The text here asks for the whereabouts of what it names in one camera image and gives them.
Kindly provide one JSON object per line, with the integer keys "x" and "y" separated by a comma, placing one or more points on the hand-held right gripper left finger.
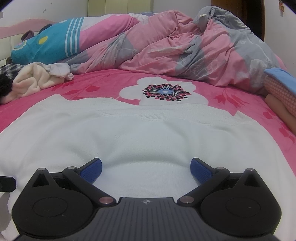
{"x": 92, "y": 168}

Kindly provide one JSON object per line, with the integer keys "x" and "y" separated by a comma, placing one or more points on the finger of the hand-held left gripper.
{"x": 8, "y": 183}

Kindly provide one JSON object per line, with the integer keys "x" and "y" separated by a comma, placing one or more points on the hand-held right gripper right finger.
{"x": 201, "y": 169}

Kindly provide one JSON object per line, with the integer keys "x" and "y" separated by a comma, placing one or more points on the white sweatshirt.
{"x": 138, "y": 139}

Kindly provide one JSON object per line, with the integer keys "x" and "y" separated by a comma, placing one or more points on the pink floral blanket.
{"x": 208, "y": 92}

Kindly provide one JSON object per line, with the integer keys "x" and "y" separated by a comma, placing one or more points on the black garment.
{"x": 5, "y": 87}

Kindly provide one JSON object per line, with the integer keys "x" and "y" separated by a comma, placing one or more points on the white cloth garment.
{"x": 60, "y": 69}

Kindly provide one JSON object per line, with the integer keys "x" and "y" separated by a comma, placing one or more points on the cream fleece garment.
{"x": 34, "y": 78}

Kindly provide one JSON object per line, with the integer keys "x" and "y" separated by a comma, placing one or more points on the plaid garment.
{"x": 11, "y": 69}

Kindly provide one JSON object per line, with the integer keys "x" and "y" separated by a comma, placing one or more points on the pink grey quilt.
{"x": 196, "y": 46}

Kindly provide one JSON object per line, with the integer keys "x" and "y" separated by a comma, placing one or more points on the teal striped pink pillow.
{"x": 53, "y": 44}

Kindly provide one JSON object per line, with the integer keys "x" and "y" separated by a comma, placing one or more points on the pink white headboard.
{"x": 9, "y": 41}

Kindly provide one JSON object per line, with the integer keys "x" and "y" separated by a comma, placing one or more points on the purple cloth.
{"x": 27, "y": 36}

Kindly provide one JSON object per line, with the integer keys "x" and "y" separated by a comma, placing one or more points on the wooden door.
{"x": 238, "y": 11}

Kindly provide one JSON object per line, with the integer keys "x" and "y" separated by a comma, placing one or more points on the pale yellow wardrobe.
{"x": 120, "y": 5}

